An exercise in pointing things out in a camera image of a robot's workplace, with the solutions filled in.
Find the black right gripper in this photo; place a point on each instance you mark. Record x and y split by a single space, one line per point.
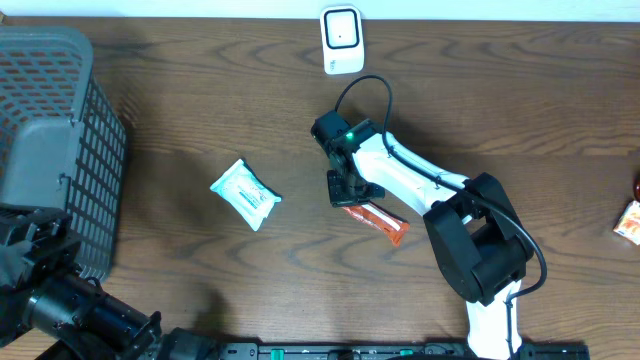
338 196

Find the red Topps candy bar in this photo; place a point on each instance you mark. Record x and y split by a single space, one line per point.
378 218

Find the teal wet wipes packet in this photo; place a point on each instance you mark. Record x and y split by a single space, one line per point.
246 194

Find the green lidded white jar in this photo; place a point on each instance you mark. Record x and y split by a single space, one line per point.
636 188

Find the orange Kleenex tissue pack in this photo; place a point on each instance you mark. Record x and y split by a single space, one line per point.
628 225

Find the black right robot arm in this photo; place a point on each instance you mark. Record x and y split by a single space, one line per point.
471 224

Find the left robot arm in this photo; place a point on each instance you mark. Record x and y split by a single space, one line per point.
41 288

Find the grey plastic mesh basket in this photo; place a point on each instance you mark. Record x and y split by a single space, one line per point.
62 145

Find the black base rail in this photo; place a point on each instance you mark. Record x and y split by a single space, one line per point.
432 350

